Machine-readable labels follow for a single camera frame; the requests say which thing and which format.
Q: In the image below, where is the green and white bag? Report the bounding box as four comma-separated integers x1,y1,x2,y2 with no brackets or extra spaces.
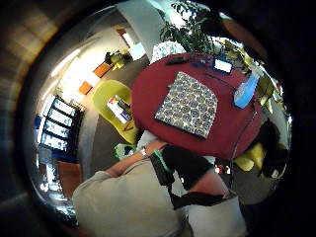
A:
114,143,137,161

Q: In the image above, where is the person in beige shirt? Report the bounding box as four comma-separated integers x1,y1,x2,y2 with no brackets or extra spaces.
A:
71,158,249,237

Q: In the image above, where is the blue patterned square cloth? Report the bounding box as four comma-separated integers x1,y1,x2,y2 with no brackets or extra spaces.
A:
154,70,219,139

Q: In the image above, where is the white box with print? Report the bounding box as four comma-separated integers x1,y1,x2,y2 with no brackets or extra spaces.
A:
106,95,133,125

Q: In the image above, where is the yellow chair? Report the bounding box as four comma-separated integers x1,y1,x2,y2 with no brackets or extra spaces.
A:
233,142,267,173

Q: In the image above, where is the yellow-green chair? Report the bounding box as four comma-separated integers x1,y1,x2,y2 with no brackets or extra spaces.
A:
92,79,141,145

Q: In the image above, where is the black remote control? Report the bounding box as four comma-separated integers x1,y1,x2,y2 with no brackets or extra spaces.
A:
165,55,191,66

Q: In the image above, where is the black framed window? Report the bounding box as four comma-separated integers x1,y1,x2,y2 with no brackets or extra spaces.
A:
39,96,84,156

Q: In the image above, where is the black bag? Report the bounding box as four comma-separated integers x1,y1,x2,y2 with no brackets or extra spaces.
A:
258,119,289,180

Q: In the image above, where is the orange panel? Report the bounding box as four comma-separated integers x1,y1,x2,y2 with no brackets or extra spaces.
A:
78,81,94,96
93,61,114,79

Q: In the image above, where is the white patterned chair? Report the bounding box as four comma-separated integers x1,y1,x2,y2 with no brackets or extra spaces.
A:
150,40,188,64

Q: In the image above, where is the green potted plant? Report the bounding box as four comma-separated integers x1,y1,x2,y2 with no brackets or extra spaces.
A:
159,1,226,56

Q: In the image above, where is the black forearm strap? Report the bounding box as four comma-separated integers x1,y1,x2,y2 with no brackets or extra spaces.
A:
170,192,233,210

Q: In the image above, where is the black cable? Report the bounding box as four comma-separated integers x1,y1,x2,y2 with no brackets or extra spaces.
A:
202,72,262,191

